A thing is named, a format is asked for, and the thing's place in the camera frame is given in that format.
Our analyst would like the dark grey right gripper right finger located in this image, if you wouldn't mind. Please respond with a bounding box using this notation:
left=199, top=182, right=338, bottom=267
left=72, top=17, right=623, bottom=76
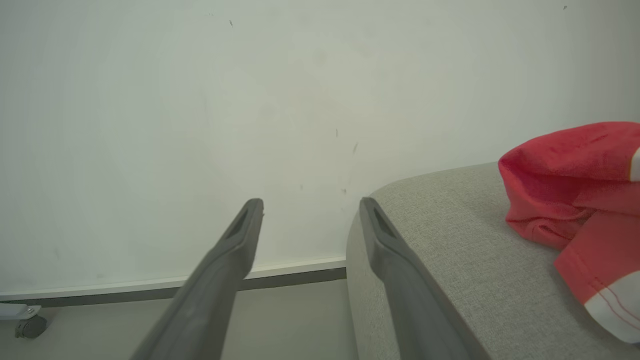
left=358, top=196, right=472, bottom=360

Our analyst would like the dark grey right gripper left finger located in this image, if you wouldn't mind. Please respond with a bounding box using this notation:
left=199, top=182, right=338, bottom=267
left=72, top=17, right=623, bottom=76
left=129, top=198, right=265, bottom=360

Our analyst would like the red and white garment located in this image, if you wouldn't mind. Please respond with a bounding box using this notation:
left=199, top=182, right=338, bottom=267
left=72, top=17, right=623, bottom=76
left=498, top=121, right=640, bottom=346

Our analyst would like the grey fabric sofa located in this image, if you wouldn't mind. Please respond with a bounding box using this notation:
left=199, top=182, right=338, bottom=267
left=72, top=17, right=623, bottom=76
left=345, top=161, right=640, bottom=360

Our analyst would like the white and black baseboard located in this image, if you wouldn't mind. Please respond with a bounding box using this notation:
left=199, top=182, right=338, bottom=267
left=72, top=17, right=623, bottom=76
left=0, top=256, right=348, bottom=309

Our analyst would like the black caster wheel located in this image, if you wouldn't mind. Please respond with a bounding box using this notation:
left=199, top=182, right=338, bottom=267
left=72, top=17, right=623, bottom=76
left=14, top=315, right=49, bottom=340

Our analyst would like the grey metal stand leg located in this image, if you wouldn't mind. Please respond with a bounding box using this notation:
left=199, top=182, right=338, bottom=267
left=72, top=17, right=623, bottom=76
left=0, top=303, right=42, bottom=321

